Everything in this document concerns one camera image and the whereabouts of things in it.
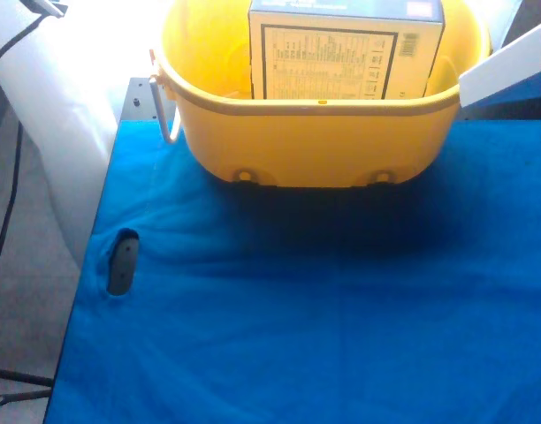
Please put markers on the cardboard box with label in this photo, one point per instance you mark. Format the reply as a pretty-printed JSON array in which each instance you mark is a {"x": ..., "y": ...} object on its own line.
[{"x": 337, "y": 62}]

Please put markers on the white and blue box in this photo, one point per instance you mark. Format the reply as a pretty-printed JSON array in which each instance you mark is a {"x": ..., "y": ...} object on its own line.
[{"x": 509, "y": 75}]

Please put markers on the yellow plastic basket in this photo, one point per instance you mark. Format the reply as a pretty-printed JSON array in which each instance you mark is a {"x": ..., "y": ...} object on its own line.
[{"x": 314, "y": 141}]

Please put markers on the blue table cloth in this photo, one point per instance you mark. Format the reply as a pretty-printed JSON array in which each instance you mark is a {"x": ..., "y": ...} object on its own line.
[{"x": 297, "y": 309}]

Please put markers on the black oval table fitting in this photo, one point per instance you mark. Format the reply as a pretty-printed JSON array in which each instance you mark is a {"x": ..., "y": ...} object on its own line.
[{"x": 122, "y": 265}]

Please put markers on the white plastic sheet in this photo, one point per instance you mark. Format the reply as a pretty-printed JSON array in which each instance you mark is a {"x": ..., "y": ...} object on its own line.
[{"x": 67, "y": 110}]

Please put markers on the black stand leg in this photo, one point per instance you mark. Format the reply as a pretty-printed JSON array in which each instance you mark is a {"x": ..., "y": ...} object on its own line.
[
  {"x": 18, "y": 396},
  {"x": 18, "y": 377}
]

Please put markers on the grey clamp device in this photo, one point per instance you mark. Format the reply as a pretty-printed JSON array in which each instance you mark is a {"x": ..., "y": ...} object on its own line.
[{"x": 47, "y": 6}]

